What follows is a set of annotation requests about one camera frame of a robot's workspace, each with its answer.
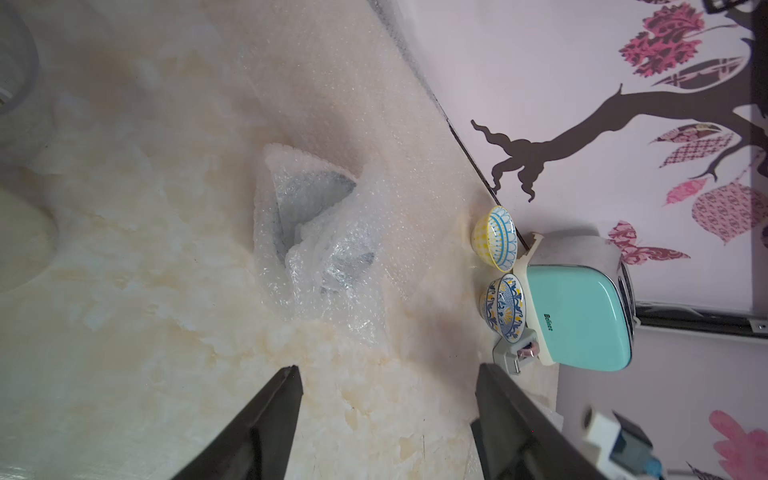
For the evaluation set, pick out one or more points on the bubble wrap sheet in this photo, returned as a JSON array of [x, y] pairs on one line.
[[378, 200], [335, 79]]

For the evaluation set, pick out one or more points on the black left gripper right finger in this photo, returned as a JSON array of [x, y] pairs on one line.
[[514, 439]]

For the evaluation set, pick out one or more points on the mint green toaster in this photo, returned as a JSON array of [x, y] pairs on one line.
[[579, 301]]

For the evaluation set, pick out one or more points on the yellow dotted ceramic bowl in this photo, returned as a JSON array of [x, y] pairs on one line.
[[494, 239]]

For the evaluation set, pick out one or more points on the blue yellow patterned bowl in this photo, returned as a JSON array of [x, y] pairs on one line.
[[502, 306]]

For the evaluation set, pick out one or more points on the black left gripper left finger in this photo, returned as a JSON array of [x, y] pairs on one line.
[[257, 443]]

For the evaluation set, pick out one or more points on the grey tape dispenser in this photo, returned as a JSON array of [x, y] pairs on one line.
[[513, 357]]

